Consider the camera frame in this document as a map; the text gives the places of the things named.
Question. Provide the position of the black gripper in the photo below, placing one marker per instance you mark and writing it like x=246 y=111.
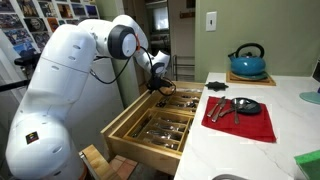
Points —
x=157 y=83

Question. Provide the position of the light wooden cabinet door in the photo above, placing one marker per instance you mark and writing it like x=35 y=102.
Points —
x=143 y=156

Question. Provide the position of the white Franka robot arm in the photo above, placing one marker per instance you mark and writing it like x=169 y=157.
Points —
x=63 y=86

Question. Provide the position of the wooden cutlery tray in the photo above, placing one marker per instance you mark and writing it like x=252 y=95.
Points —
x=178 y=100
x=160 y=133

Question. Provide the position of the steel cutlery piece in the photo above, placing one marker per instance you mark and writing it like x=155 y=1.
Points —
x=140 y=128
x=165 y=135
x=161 y=144
x=171 y=127

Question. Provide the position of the black star trivet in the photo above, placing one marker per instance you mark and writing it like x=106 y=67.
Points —
x=216 y=86

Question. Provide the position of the white refrigerator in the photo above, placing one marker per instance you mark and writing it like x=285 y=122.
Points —
x=100 y=106

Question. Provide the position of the steel table knife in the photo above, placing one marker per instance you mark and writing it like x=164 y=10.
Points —
x=216 y=106
x=219 y=111

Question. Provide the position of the steel spoon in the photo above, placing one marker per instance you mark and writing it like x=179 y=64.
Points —
x=226 y=112

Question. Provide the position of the steel fork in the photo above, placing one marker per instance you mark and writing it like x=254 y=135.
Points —
x=236 y=115

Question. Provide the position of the patterned floor rug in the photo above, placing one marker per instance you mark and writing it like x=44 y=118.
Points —
x=153 y=173

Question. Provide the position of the green trivet under kettle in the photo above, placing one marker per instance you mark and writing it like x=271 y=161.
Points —
x=253 y=77

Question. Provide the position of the black bowl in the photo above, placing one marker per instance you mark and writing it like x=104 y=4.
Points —
x=251 y=107

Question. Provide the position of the wooden robot stand top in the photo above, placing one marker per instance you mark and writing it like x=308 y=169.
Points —
x=100 y=163

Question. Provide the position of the fridge photo print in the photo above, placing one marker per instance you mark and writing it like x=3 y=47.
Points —
x=91 y=10
x=47 y=9
x=65 y=10
x=28 y=7
x=40 y=38
x=22 y=50
x=78 y=9

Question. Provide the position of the red cloth napkin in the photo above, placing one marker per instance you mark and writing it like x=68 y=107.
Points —
x=253 y=128

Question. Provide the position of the wooden board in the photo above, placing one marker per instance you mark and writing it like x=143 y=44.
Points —
x=266 y=82

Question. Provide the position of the small teal fridge magnet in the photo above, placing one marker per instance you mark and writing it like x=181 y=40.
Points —
x=62 y=22

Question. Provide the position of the orange fridge photo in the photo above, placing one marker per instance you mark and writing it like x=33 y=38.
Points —
x=53 y=24

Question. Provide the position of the round dark face photo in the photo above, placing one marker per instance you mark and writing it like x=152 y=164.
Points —
x=35 y=24

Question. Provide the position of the blue fridge photo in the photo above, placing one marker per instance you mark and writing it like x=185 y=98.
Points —
x=15 y=36

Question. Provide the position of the teal plate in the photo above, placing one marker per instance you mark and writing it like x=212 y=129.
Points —
x=311 y=97

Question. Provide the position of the black screen edge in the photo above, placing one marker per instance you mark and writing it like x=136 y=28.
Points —
x=317 y=71

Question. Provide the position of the green sponge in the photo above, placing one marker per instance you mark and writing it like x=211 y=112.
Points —
x=310 y=165

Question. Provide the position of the wooden wall coat rack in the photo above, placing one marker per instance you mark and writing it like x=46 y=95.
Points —
x=187 y=15

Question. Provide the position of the white light switch plate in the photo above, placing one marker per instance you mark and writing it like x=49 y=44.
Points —
x=211 y=21

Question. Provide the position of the black camera stand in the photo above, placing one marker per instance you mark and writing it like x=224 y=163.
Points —
x=25 y=60

